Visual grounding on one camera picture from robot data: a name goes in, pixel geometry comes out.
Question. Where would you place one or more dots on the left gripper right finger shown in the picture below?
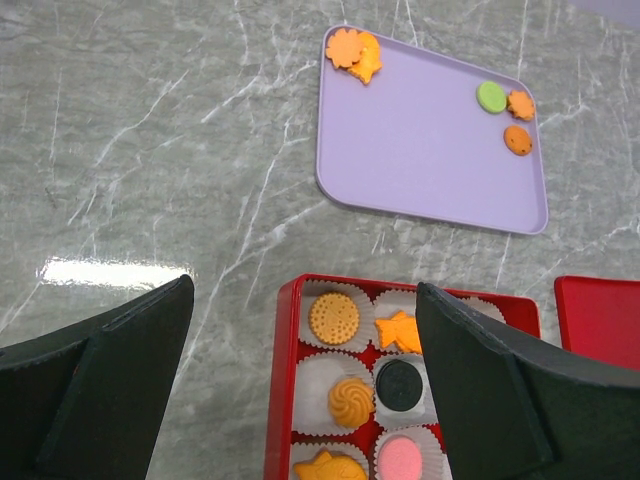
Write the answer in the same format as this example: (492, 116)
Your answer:
(512, 406)

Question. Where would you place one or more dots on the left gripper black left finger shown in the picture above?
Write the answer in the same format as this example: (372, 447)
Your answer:
(87, 401)

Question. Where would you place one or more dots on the black sandwich cookie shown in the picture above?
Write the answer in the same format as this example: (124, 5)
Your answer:
(399, 385)

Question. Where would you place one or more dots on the red box lid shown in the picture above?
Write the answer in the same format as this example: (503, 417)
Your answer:
(599, 318)

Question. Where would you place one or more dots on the pink macaron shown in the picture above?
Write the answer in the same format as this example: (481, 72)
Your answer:
(399, 458)

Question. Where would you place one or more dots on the orange fish cookie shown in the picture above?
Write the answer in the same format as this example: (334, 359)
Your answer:
(399, 330)
(326, 466)

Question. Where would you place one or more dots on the orange swirl cookie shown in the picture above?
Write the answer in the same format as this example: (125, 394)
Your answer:
(350, 402)

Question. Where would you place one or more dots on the orange dotted round cookie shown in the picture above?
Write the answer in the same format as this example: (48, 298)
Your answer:
(334, 318)

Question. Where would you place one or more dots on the white paper cup centre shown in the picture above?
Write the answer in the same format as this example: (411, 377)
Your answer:
(423, 413)

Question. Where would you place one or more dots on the white paper cup bottom middle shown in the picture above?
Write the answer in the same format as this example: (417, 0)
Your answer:
(434, 460)

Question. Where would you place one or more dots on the white paper cup top right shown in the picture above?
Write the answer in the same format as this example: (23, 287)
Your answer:
(485, 307)

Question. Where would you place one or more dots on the red box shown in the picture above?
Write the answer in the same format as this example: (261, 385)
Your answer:
(520, 312)

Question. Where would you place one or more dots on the white paper cup middle left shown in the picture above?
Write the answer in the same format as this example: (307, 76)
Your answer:
(315, 376)

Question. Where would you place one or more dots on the white paper cup bottom left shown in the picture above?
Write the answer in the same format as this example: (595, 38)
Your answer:
(303, 452)

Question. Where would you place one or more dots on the white paper cup top left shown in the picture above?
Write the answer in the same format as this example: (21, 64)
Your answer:
(314, 288)

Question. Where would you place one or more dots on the brown chip cookie right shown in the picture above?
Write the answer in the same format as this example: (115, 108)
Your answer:
(518, 140)

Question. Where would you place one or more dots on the lavender tray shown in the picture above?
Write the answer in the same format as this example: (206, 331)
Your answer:
(415, 141)

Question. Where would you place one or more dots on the small orange flower cookie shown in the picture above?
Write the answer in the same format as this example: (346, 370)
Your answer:
(521, 105)

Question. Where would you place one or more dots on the green macaron upper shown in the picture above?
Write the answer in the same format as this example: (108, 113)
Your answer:
(491, 97)

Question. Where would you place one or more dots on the orange fish cookie corner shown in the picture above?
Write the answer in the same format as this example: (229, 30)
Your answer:
(369, 62)

